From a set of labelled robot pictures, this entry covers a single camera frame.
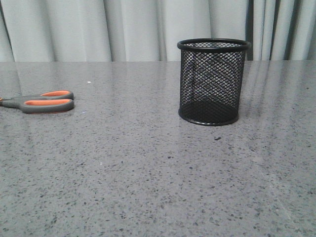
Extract grey orange handled scissors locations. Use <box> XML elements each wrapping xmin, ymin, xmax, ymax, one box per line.
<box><xmin>0</xmin><ymin>90</ymin><xmax>74</xmax><ymax>114</ymax></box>

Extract black mesh pen bucket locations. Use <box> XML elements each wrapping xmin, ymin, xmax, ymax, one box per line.
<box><xmin>177</xmin><ymin>38</ymin><xmax>251</xmax><ymax>126</ymax></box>

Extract dark vertical pole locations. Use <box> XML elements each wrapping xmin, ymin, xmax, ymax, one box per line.
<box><xmin>246</xmin><ymin>0</ymin><xmax>254</xmax><ymax>60</ymax></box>

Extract grey pleated curtain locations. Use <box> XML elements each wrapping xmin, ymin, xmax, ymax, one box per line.
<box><xmin>0</xmin><ymin>0</ymin><xmax>316</xmax><ymax>62</ymax></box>

